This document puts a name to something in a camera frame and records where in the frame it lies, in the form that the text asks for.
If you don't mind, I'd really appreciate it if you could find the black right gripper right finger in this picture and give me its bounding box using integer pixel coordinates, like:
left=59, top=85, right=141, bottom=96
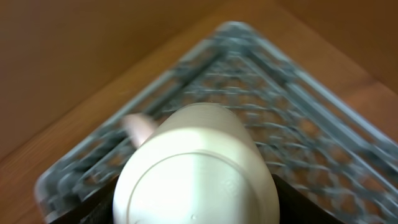
left=272, top=174, right=343, bottom=224

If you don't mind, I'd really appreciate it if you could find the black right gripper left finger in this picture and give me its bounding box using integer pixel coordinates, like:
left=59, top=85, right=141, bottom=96
left=46, top=175, right=119, bottom=224

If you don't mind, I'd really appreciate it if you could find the grey dishwasher rack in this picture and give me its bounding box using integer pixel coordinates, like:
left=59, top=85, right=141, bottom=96
left=34, top=21, right=397, bottom=223

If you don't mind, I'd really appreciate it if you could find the white plastic cup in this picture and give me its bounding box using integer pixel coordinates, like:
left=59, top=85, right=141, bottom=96
left=113, top=103, right=280, bottom=224

